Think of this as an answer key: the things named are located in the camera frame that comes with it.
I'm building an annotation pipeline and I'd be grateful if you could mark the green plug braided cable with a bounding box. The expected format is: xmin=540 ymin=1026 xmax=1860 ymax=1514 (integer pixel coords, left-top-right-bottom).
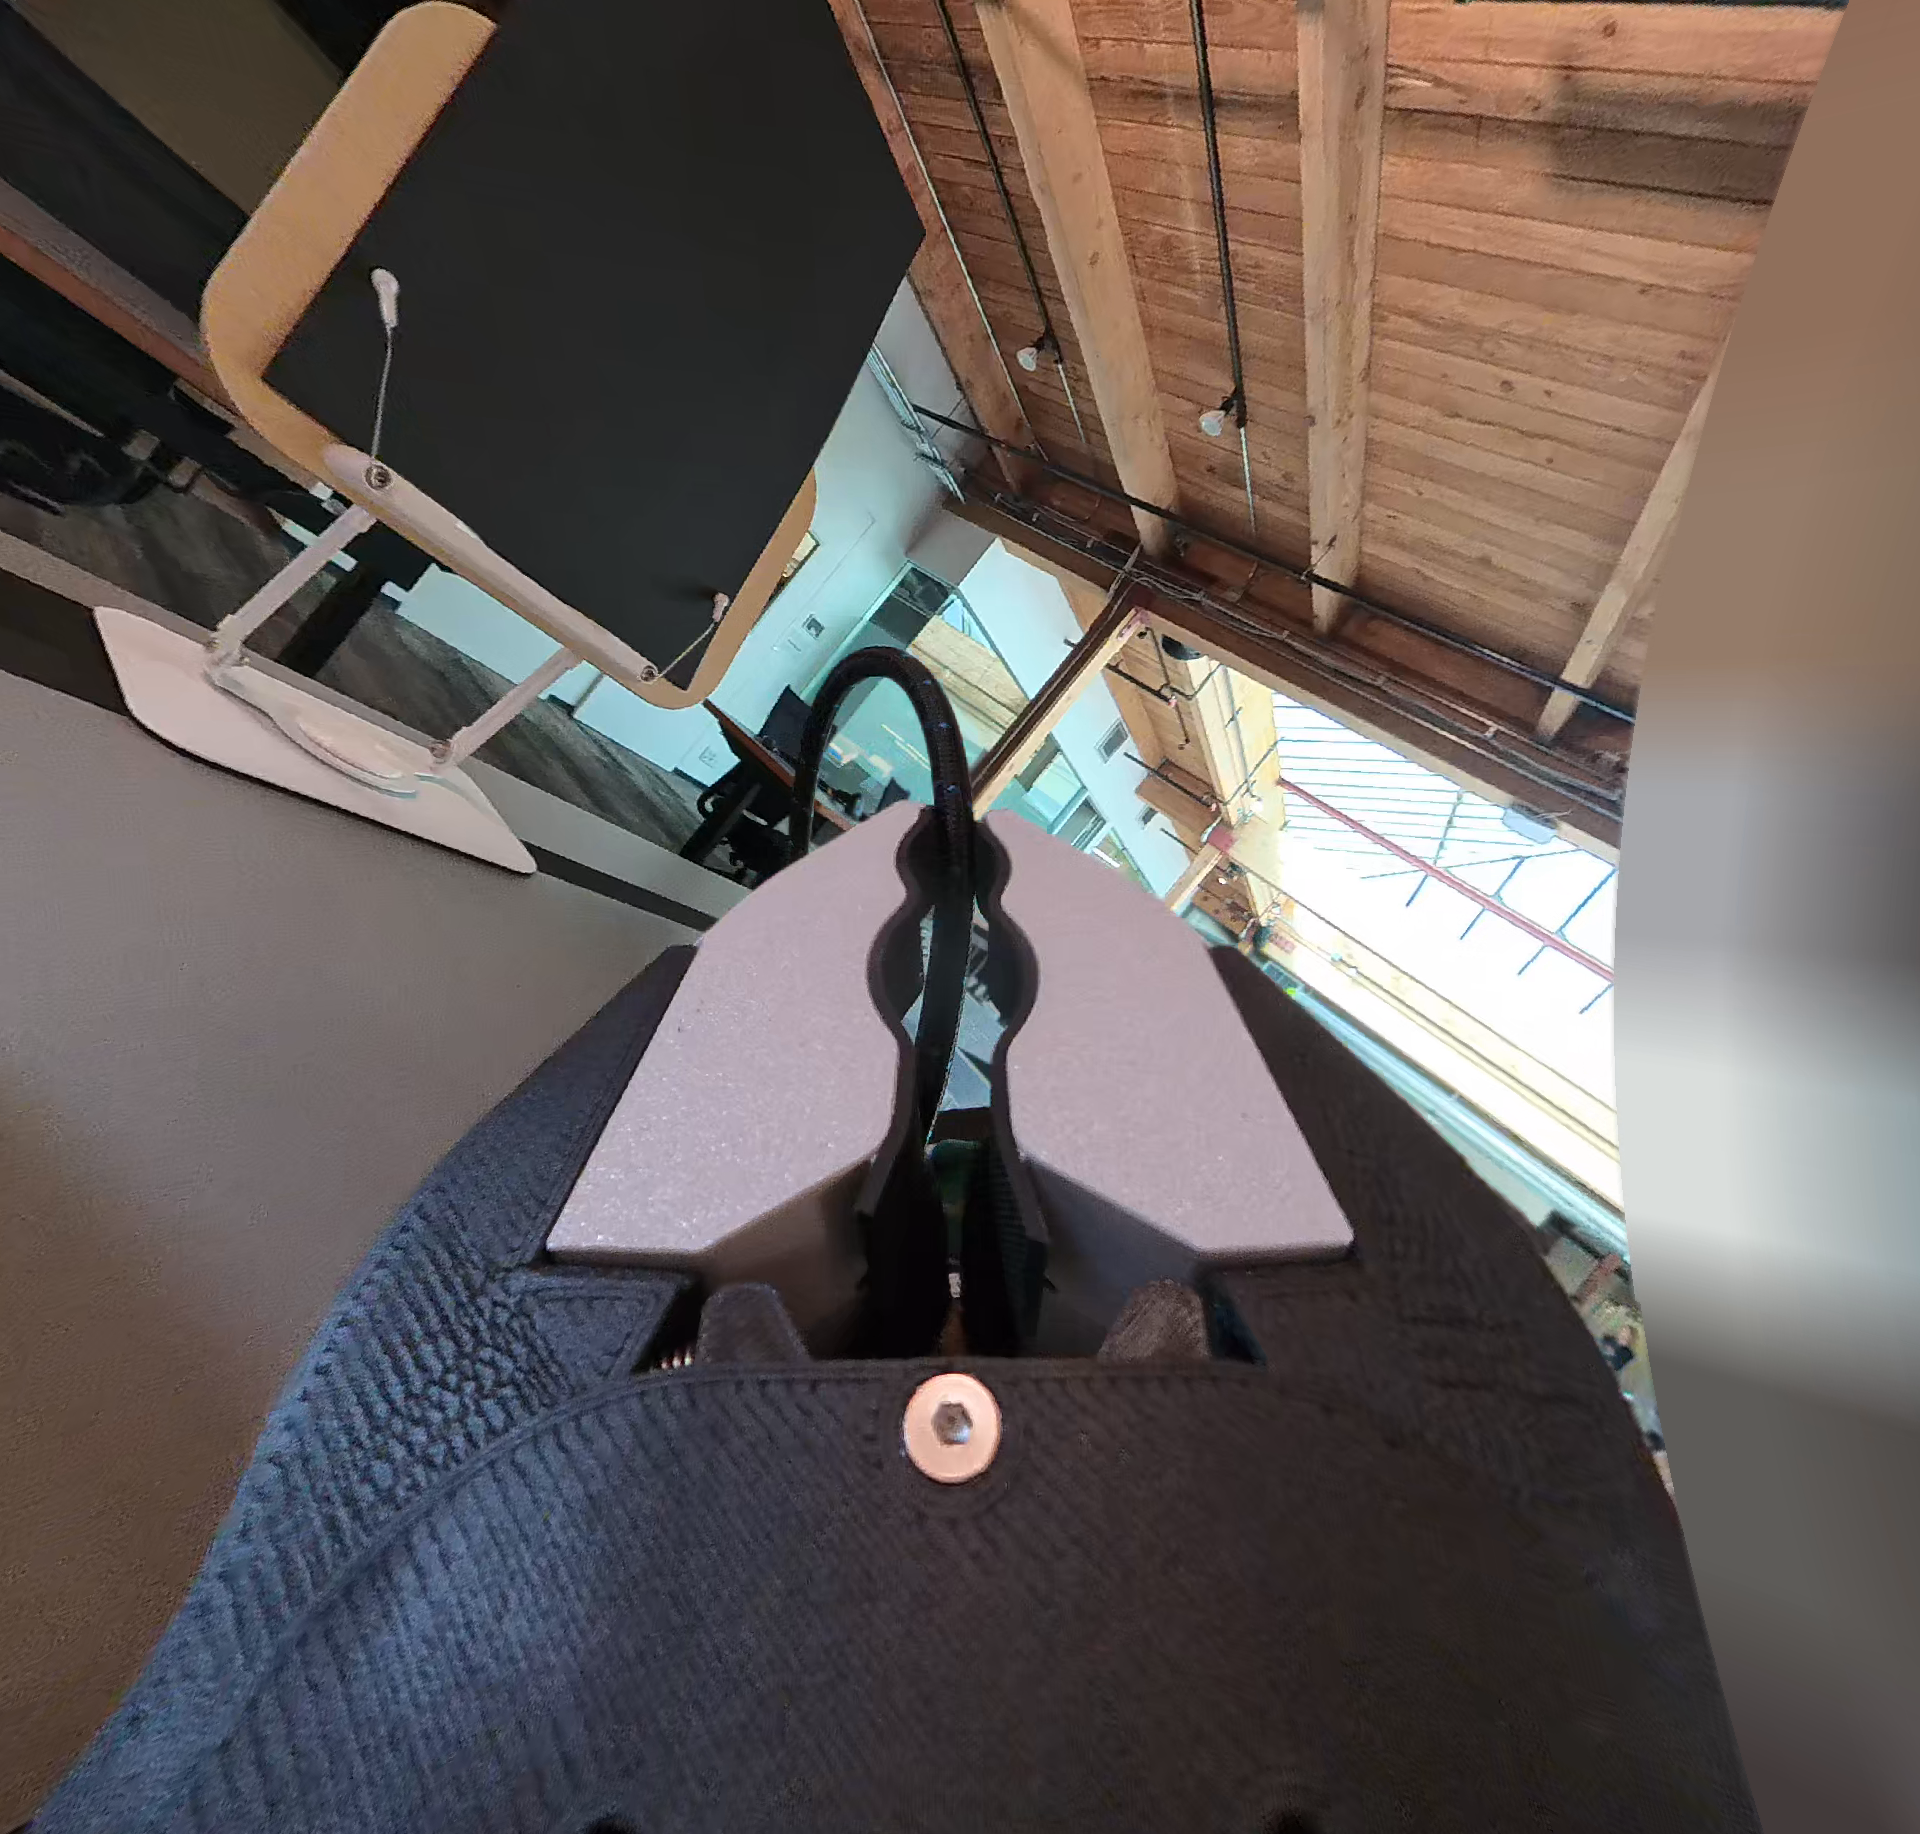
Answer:
xmin=787 ymin=647 xmax=997 ymax=1310

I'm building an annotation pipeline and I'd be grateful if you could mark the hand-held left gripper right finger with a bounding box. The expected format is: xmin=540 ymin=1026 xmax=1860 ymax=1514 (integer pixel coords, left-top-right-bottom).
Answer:
xmin=978 ymin=810 xmax=1361 ymax=1347

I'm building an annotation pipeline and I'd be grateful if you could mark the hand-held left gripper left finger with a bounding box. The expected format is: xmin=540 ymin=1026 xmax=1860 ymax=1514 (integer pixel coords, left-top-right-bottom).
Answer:
xmin=543 ymin=806 xmax=926 ymax=1355

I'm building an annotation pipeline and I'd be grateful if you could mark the black panel with white stand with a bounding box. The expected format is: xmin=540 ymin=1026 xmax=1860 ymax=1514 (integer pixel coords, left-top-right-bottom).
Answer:
xmin=93 ymin=0 xmax=926 ymax=872

